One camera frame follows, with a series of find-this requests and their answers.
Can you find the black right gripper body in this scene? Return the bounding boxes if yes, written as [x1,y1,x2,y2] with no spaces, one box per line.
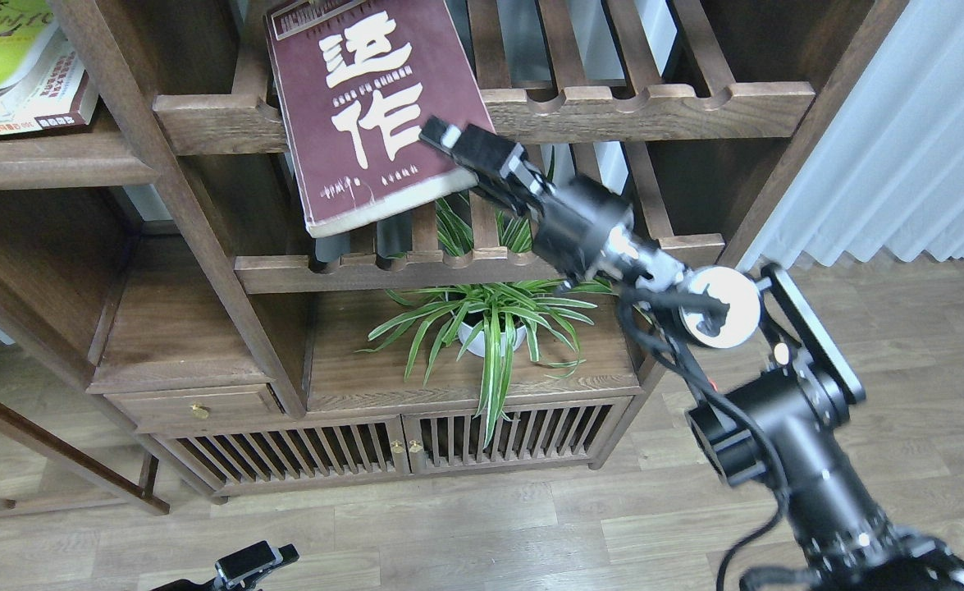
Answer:
[527,175,687,288]

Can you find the dark wooden bookshelf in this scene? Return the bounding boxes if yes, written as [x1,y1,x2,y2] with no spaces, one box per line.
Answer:
[0,1,906,501]

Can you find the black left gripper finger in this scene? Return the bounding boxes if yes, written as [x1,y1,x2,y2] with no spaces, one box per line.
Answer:
[214,541,300,590]

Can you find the white plant pot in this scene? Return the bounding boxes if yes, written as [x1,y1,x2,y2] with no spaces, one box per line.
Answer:
[456,319,527,360]

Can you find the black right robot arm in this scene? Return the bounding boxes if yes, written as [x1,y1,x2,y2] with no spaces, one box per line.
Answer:
[419,117,964,590]

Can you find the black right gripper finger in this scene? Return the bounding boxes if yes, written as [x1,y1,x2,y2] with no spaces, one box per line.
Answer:
[475,176,536,218]
[419,117,552,202]

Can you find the green spider plant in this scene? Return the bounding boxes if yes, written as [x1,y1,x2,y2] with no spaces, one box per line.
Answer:
[359,146,660,448]

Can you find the white pleated curtain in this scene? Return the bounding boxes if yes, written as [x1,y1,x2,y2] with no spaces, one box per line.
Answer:
[737,1,964,270]

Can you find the maroon book white characters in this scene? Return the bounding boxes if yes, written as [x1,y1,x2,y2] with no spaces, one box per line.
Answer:
[264,1,492,238]

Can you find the dark wooden side frame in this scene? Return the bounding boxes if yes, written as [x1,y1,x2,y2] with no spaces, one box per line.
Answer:
[0,401,170,516]

